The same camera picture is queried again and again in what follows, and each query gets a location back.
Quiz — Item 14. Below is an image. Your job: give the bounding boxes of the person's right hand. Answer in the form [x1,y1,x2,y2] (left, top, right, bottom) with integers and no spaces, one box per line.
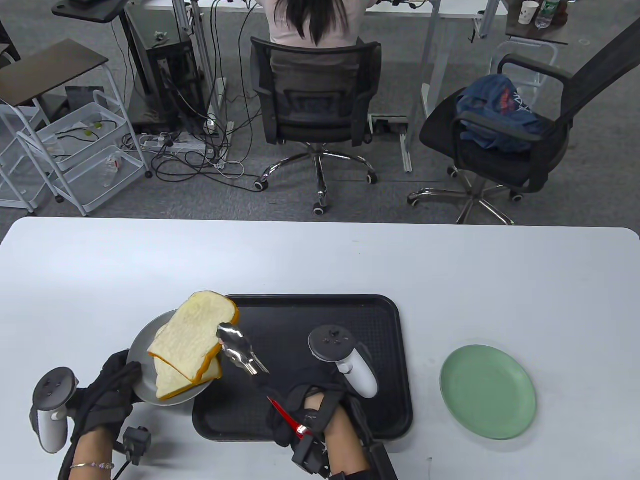
[255,367,351,448]

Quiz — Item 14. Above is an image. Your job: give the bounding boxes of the person's left hand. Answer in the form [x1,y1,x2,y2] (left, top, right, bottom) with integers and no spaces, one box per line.
[70,350,143,443]

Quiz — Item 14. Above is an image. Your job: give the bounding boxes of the grey metal plate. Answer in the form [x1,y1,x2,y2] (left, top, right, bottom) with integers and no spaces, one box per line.
[126,310,223,407]

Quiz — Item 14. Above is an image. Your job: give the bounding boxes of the red handled kitchen tongs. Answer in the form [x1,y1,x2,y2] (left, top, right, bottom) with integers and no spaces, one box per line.
[216,322,313,441]

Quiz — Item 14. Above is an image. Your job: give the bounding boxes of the toast slice yellow crust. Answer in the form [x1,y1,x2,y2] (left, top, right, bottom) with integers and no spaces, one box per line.
[152,325,224,401]
[147,291,240,385]

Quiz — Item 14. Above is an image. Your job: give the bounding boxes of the black food tray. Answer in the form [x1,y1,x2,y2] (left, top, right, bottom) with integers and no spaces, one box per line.
[192,294,414,442]

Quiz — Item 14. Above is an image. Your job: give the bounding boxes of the person's left forearm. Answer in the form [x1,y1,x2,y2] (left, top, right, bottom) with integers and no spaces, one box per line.
[70,429,118,480]

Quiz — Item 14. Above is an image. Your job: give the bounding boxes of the person's right forearm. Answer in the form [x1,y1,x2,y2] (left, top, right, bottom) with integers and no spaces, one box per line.
[305,394,373,476]

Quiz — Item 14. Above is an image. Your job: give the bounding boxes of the grey left hand controller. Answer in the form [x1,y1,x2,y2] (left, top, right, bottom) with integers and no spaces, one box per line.
[30,367,80,454]

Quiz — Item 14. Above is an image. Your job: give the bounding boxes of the grey hand controller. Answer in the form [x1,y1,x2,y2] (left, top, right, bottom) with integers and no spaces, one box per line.
[307,325,378,399]
[30,367,80,454]

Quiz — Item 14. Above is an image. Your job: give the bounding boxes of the grey right hand controller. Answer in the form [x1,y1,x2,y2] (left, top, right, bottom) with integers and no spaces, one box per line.
[307,325,378,399]

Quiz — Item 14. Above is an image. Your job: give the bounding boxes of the green plate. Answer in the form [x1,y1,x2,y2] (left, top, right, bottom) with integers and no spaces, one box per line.
[439,344,538,441]

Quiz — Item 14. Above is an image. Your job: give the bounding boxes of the crumpled plastic bottle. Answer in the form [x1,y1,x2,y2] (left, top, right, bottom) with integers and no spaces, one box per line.
[102,154,122,188]

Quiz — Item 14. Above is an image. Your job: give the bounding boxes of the white power strip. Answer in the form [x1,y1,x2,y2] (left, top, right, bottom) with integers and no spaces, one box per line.
[140,134,211,151]

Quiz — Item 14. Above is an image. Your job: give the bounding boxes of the black mesh office chair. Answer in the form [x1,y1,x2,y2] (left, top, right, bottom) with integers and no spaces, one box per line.
[250,37,383,216]

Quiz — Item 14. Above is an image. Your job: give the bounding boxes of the white rolling cart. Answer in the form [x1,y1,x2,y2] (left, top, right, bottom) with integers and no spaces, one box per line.
[0,65,153,217]

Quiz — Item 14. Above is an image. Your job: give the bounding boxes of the black flat panel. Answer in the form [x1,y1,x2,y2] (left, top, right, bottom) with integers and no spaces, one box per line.
[65,86,107,115]

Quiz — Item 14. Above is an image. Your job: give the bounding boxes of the black armrest office chair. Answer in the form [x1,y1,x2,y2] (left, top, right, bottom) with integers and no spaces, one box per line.
[407,17,640,226]

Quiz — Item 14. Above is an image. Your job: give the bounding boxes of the black computer tower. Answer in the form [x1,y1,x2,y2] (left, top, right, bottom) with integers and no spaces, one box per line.
[142,37,208,126]

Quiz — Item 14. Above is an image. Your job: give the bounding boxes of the brown side table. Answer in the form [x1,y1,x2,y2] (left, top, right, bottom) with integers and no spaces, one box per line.
[0,39,110,108]

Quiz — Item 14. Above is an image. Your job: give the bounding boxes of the blue bag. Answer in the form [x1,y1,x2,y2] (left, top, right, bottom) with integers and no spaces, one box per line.
[456,75,548,153]

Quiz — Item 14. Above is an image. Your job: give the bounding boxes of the black stand top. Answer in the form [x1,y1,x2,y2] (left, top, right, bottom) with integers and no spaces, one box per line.
[51,0,132,24]

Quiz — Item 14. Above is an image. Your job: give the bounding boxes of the white office desk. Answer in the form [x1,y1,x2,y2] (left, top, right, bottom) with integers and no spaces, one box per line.
[127,0,508,173]

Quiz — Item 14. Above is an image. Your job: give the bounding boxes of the dark side table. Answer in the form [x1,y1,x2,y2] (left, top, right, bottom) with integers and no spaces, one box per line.
[505,0,571,46]

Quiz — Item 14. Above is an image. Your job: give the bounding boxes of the white paper cup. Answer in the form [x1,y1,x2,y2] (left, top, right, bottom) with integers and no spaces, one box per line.
[517,0,541,26]

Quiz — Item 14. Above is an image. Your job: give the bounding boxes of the clear plastic water bottle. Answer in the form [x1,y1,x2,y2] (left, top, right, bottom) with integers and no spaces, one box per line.
[535,0,560,29]

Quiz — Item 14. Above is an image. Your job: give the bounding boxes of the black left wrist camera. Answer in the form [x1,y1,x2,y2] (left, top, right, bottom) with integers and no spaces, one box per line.
[116,426,152,466]

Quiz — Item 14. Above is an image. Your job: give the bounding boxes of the tangle of black cables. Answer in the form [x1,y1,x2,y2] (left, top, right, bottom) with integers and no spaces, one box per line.
[117,75,266,193]

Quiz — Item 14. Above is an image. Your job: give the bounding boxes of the green tipped cable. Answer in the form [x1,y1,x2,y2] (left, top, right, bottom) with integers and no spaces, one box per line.
[55,119,118,143]

